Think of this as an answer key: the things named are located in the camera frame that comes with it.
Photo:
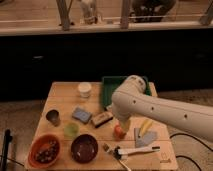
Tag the white paper cup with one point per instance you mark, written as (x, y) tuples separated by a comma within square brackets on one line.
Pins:
[(84, 89)]

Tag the black stand at left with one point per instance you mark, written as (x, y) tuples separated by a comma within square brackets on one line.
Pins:
[(6, 141)]

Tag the green plastic tray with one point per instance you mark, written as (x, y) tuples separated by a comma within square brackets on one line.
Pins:
[(111, 83)]

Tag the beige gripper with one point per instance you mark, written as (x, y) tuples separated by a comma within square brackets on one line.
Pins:
[(125, 125)]

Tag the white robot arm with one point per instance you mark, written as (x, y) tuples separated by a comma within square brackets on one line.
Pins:
[(129, 98)]

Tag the dark maroon bowl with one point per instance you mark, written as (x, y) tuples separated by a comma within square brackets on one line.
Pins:
[(84, 148)]

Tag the metal fork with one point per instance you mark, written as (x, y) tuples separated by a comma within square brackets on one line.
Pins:
[(111, 152)]

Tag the orange bowl with beans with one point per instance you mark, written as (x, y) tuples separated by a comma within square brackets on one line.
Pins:
[(44, 152)]

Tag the yellow handled scraper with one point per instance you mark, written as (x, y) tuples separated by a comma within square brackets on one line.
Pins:
[(143, 136)]

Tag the red apple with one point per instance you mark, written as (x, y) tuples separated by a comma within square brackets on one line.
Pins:
[(118, 132)]

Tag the blue sponge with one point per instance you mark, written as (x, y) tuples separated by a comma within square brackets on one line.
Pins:
[(81, 115)]

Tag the white handled brush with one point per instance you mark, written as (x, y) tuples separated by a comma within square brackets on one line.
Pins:
[(128, 151)]

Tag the small green cup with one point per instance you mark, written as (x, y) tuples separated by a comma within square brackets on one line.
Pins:
[(71, 130)]

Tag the dark metal cup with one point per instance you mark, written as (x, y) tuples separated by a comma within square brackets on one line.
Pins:
[(53, 117)]

